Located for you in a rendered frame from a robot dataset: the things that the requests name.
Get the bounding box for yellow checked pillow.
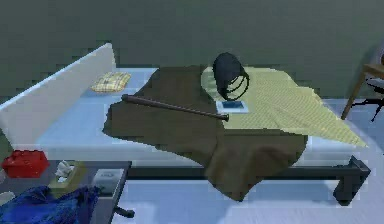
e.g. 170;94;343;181
90;71;132;94

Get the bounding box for black dome with wire loops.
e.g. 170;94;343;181
212;51;251;102

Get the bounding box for dark grey side table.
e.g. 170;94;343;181
0;160;136;224

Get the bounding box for olive tissue box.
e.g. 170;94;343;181
48;160;88;199

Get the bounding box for brown blanket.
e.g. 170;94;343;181
102;64;308;203

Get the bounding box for white round object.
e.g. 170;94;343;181
0;191;16;206

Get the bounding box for blue cloth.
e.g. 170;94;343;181
0;185;101;224

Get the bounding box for black chair base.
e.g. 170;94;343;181
351;78;384;123

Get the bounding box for red box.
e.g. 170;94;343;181
1;149;51;179

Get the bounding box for yellow-green bed sheet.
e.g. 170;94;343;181
200;65;368;148

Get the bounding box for white bed with blue mattress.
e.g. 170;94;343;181
0;42;372;206

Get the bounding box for dark brown baseball bat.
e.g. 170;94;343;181
121;94;230;122

